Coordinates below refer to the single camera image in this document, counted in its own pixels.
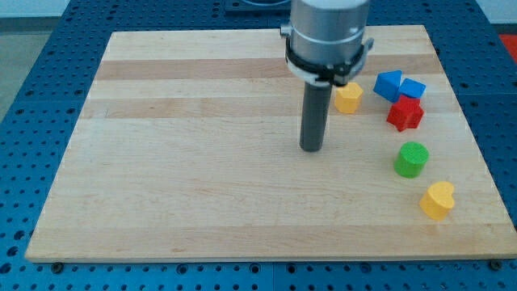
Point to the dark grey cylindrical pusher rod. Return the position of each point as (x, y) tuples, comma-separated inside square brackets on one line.
[(315, 108)]

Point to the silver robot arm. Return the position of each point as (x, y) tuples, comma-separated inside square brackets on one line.
[(325, 48)]

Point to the yellow heart block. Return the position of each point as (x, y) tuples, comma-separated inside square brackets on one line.
[(438, 201)]

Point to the yellow hexagon block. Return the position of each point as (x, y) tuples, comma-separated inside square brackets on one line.
[(348, 98)]

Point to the blue triangle block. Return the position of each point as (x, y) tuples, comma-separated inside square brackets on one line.
[(387, 85)]

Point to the red star block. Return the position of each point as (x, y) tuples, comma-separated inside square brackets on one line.
[(406, 113)]

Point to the blue cube block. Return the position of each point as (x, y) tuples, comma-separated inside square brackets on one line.
[(411, 88)]

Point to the green cylinder block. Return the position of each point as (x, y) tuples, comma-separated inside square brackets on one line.
[(411, 159)]

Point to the wooden board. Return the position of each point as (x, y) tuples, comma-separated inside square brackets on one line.
[(186, 150)]

